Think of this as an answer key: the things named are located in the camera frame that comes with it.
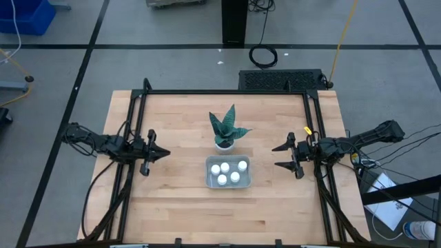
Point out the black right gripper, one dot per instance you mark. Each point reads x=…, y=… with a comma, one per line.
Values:
x=308, y=151

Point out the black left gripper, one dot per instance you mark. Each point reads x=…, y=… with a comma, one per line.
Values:
x=143, y=151

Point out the white pill bottle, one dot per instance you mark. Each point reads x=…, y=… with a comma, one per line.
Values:
x=215, y=169
x=235, y=177
x=225, y=167
x=242, y=165
x=222, y=179

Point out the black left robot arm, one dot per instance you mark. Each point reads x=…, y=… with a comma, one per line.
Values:
x=103, y=144

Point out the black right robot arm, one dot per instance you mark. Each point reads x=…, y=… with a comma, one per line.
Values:
x=361, y=137

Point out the grey plastic basket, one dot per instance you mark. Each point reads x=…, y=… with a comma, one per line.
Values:
x=244, y=180

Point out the snake plant in white pot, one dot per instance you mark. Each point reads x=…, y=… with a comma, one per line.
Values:
x=227, y=129

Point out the black perforated computer case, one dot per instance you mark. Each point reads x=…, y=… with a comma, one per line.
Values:
x=279, y=80

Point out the black table clamp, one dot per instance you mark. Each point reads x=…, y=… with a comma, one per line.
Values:
x=278, y=242
x=178, y=242

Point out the white paper sheet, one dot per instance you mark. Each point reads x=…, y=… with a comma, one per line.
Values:
x=389, y=210

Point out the black beam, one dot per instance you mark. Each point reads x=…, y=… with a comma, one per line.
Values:
x=403, y=189

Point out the black pillar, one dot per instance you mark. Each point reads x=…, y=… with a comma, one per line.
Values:
x=235, y=20

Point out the clear water bottle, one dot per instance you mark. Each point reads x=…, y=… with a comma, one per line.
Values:
x=418, y=230

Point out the grey device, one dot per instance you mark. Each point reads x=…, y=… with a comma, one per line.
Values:
x=175, y=2

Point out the black object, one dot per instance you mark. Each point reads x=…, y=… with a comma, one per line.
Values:
x=4, y=116

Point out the grey metal foot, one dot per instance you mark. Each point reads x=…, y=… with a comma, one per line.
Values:
x=13, y=86

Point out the blue plastic bin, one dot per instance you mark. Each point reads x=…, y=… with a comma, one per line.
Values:
x=27, y=17

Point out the black aluminium table frame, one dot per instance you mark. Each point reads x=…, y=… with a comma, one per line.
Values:
x=224, y=92

